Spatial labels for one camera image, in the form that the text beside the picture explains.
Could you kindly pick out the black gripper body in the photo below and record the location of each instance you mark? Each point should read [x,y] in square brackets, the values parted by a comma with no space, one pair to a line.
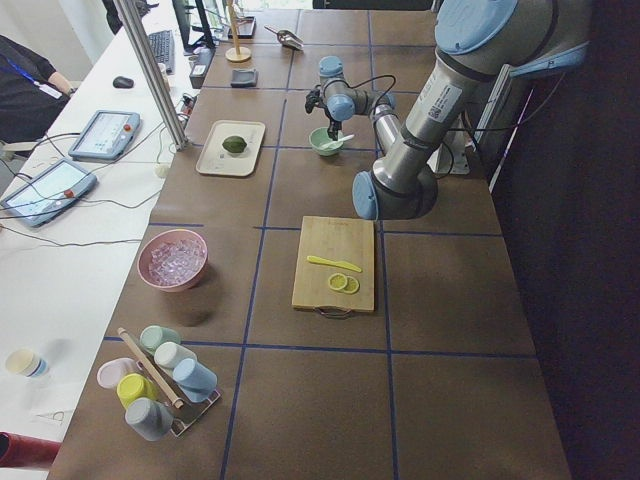
[334,124]

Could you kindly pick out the white plastic spoon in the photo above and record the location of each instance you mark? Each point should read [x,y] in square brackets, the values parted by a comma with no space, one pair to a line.
[334,144]

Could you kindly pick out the light green bowl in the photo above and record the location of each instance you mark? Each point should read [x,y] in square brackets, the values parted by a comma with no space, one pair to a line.
[319,136]

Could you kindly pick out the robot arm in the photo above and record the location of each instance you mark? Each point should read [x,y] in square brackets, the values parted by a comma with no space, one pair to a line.
[474,40]

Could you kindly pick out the pink bowl with ice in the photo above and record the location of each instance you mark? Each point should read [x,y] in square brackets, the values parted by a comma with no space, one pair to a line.
[173,260]

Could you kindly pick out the green avocado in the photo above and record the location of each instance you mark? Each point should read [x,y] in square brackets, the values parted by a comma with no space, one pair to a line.
[234,144]

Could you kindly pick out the white rabbit tray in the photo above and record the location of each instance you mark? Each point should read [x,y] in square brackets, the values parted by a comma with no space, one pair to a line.
[214,160]

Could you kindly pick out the grey folded cloth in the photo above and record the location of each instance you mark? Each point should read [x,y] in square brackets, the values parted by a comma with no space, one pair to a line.
[244,78]

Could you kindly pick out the metal ice scoop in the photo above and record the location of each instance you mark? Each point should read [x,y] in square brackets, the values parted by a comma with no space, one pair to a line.
[286,38]

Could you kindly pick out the bamboo cutting board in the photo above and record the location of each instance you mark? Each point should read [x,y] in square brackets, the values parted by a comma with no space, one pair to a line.
[334,238]

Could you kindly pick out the wooden mug tree stand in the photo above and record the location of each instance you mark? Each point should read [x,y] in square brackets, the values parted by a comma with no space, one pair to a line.
[238,53]

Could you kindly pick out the yellow plastic knife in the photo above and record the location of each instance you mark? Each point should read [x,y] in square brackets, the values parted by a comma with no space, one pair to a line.
[334,263]

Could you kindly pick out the black box with label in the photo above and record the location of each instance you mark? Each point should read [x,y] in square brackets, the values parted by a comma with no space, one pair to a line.
[200,63]

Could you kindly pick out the black keyboard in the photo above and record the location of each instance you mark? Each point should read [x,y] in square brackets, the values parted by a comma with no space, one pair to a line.
[162,47]

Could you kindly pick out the black computer mouse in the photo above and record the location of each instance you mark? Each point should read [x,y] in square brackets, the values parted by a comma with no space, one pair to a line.
[122,82]

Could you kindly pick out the far teach pendant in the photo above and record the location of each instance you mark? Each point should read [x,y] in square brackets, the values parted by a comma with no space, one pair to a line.
[106,136]

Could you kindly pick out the teach pendant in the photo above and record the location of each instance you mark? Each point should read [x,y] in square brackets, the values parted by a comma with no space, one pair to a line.
[106,136]
[49,193]

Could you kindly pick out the pale green cup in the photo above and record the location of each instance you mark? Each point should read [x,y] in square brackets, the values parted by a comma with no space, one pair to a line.
[154,336]

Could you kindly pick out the white cup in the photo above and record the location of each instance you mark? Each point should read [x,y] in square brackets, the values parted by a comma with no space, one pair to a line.
[169,354]

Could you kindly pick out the near teach pendant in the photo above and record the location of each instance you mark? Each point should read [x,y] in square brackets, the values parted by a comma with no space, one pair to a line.
[49,193]

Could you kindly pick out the seated person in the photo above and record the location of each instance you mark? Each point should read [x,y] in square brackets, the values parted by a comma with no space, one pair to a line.
[33,93]

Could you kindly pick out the metal cup rack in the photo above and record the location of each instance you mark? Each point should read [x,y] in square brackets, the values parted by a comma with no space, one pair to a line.
[190,413]

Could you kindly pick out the yellow cup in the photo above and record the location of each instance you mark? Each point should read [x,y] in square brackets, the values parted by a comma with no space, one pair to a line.
[134,386]

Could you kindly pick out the pink cup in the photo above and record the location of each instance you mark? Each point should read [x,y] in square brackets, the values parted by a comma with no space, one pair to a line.
[112,372]

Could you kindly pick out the grey cup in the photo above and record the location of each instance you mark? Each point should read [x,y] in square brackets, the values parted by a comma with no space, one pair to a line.
[149,418]

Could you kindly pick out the paper cup blue stripe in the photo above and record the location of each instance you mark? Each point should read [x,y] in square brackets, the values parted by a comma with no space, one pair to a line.
[27,363]

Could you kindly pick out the red object at edge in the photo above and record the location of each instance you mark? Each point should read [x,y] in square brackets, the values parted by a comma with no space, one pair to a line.
[24,452]

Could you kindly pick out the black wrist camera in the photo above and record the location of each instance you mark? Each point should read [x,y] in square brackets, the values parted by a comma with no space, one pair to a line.
[314,100]

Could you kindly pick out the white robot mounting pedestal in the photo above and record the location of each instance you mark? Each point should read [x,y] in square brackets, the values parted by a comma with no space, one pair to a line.
[450,158]

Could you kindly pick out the aluminium frame post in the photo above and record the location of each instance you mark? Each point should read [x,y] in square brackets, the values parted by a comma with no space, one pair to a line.
[134,29]

